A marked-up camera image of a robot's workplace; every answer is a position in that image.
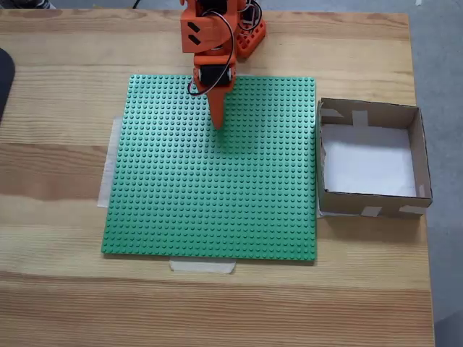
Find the green lego baseplate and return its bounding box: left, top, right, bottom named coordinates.
left=101, top=74, right=319, bottom=264

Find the brown cardboard box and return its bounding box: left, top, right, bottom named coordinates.
left=316, top=98, right=434, bottom=220

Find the wide masking tape strip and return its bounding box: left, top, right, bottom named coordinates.
left=96, top=115, right=123, bottom=210

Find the white paper sheet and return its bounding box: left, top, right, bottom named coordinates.
left=320, top=122, right=417, bottom=198

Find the black rounded object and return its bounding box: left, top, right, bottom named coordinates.
left=0, top=46, right=17, bottom=124

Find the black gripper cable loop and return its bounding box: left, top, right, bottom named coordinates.
left=187, top=10, right=236, bottom=97

